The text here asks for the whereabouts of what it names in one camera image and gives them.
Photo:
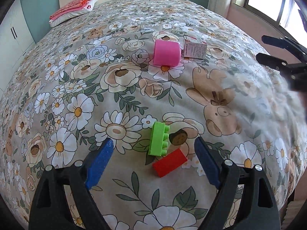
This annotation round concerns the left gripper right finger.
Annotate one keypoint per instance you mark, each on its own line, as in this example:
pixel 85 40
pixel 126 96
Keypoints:
pixel 207 156

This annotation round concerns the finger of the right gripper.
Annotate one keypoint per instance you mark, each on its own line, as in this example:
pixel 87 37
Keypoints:
pixel 272 62
pixel 292 46

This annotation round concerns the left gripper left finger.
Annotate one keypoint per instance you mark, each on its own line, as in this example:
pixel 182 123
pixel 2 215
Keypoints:
pixel 97 161

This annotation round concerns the red toy brick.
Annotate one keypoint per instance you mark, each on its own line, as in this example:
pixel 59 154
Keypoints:
pixel 169 163

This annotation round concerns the green toy brick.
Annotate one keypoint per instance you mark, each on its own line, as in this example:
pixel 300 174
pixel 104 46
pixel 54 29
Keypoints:
pixel 159 139

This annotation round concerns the small pink printed carton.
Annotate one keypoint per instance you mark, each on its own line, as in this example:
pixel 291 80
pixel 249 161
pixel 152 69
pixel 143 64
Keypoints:
pixel 194 48

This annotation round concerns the floral bed quilt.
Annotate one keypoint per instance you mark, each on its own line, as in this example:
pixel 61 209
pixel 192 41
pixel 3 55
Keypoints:
pixel 93 78

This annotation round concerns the white wardrobe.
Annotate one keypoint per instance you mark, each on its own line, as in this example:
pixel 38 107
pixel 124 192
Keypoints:
pixel 16 42

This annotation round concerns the folded pink red blanket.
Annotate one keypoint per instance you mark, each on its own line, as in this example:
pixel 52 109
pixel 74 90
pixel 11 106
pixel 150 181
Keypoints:
pixel 75 5

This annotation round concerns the window with dark frame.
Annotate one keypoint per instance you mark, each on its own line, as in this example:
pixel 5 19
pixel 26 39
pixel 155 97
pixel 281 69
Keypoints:
pixel 285 15

